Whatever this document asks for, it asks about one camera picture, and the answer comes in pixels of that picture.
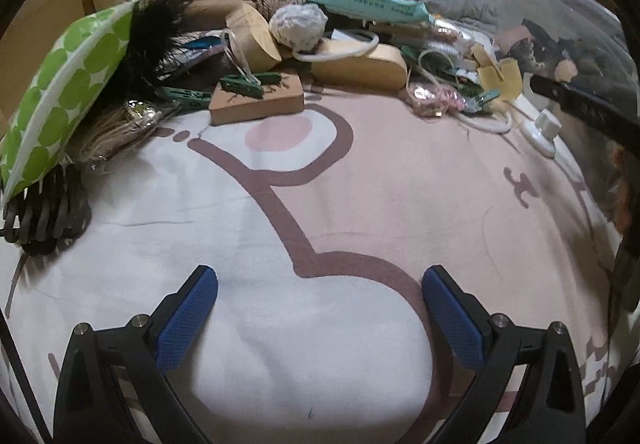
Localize pink printed blanket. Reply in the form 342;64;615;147
0;0;636;444

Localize pink bead bracelets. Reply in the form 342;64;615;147
407;77;473;117

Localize oval wooden block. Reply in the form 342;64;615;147
311;38;408;91

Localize yellow plastic piece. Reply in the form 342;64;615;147
472;44;523;102

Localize jute tassel with foil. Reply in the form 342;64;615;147
70;99;183;170

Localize green polka-dot pouch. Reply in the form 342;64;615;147
0;0;143;207

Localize white round knob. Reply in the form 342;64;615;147
520;110;563;159

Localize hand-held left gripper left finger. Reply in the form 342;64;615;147
54;265;220;444

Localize rectangular wooden block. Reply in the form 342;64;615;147
209;73;306;126

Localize clear plastic storage bin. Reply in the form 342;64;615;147
492;0;640;235

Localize white plastic ring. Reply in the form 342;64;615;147
291;30;381;62
450;102;516;134

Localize black hair claw clips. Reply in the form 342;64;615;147
2;164;91;255

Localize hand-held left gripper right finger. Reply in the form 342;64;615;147
421;265;586;444

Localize white yarn ball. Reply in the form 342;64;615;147
269;4;328;50

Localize teal wet wipes packet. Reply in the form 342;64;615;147
286;0;433;28

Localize blue shiny clip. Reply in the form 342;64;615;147
177;35;223;56

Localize oval wooden box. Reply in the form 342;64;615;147
225;3;283;72

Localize green clothespin with white loop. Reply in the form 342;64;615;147
219;32;263;99

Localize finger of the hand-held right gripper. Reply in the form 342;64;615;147
530;74;640;152

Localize clear plastic packet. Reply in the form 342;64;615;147
430;17;481;55

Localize black feather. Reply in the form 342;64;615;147
120;0;201;90

